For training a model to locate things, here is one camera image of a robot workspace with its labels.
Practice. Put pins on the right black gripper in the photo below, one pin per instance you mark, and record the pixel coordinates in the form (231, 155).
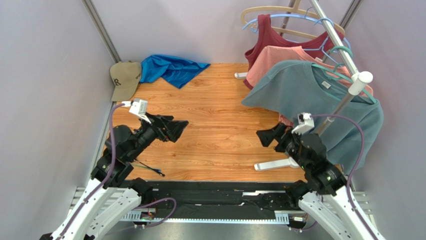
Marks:
(282, 136)

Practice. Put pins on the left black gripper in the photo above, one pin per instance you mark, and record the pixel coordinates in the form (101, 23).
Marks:
(173, 128)

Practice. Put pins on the blue cloth napkin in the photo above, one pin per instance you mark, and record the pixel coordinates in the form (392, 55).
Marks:
(175, 70)

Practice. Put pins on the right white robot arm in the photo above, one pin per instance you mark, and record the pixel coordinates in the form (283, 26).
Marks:
(324, 194)

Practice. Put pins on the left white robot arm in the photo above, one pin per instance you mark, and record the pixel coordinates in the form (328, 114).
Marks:
(109, 195)

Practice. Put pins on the black fork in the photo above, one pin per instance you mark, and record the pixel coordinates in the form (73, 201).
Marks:
(140, 164)

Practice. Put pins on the teal t-shirt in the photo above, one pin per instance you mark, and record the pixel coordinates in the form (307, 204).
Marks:
(291, 87)

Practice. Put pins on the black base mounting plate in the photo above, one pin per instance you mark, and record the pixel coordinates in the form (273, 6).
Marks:
(276, 194)

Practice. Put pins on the beige baseball cap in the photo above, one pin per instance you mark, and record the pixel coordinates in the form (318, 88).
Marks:
(125, 76)

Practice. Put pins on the salmon pink t-shirt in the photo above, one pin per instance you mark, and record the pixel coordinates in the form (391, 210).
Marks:
(271, 55)

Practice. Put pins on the teal green hanger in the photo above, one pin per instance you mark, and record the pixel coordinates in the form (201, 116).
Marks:
(356, 86)

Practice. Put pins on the maroon tank top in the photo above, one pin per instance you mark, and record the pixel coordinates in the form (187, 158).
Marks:
(271, 48)

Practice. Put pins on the metal clothes rack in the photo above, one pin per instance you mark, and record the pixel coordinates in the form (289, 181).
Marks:
(343, 47)

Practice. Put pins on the light blue hanger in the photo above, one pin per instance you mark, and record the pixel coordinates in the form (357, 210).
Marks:
(293, 16)

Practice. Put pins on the beige wooden hanger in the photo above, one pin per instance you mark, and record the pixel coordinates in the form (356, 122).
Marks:
(292, 29)

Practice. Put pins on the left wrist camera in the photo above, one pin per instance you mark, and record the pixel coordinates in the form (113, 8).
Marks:
(137, 107)

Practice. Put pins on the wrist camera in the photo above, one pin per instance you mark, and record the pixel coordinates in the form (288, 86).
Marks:
(305, 124)
(137, 107)

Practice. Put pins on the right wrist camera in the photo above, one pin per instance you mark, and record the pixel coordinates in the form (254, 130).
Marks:
(305, 124)

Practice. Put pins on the aluminium frame rail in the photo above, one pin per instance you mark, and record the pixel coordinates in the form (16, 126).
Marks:
(241, 213)

